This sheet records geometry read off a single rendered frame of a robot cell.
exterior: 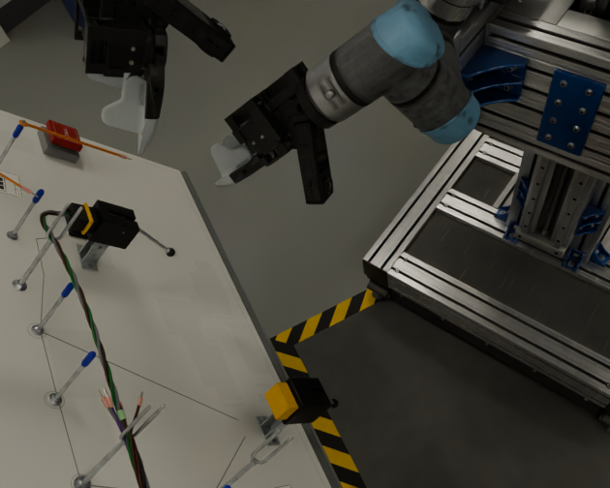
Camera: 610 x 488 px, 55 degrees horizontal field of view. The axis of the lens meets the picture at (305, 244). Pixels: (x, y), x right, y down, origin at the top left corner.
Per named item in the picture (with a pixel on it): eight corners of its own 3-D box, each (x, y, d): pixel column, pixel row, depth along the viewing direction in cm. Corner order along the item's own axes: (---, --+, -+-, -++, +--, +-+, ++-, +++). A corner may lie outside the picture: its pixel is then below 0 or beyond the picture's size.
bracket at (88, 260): (97, 271, 83) (115, 248, 82) (81, 268, 82) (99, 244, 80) (91, 248, 86) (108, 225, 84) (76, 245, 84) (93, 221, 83)
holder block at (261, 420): (315, 441, 89) (358, 404, 85) (258, 447, 80) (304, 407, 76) (301, 414, 92) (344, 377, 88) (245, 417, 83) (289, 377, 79)
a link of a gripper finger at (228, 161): (198, 157, 84) (240, 124, 79) (223, 190, 85) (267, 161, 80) (186, 165, 81) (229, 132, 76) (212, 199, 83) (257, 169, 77)
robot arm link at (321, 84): (376, 96, 74) (356, 116, 67) (348, 114, 77) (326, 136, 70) (342, 45, 72) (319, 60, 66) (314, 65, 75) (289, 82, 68)
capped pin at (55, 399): (47, 404, 63) (87, 356, 60) (47, 392, 64) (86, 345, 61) (61, 407, 64) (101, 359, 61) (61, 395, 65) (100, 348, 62)
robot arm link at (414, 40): (456, 72, 65) (411, 23, 59) (376, 122, 71) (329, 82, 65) (445, 26, 69) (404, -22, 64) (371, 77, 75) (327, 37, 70)
